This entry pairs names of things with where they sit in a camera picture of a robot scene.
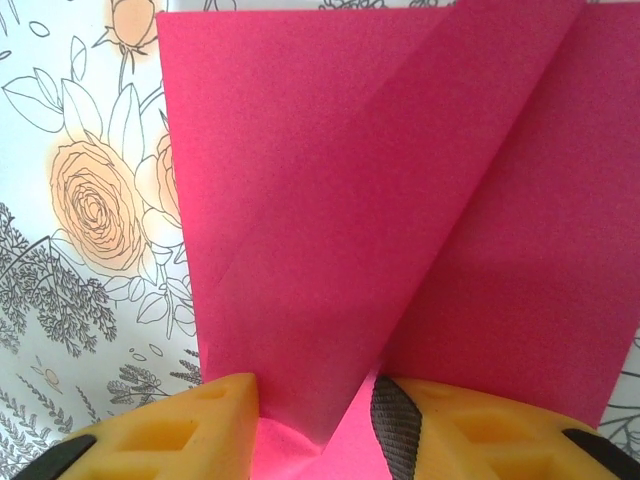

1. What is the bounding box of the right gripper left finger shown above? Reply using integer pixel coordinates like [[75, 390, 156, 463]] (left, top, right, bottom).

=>
[[12, 372, 261, 480]]

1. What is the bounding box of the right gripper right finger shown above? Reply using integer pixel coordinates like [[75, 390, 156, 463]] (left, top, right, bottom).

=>
[[369, 374, 640, 480]]

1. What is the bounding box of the pink square paper sheet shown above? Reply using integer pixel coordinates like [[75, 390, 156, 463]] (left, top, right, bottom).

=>
[[155, 0, 640, 480]]

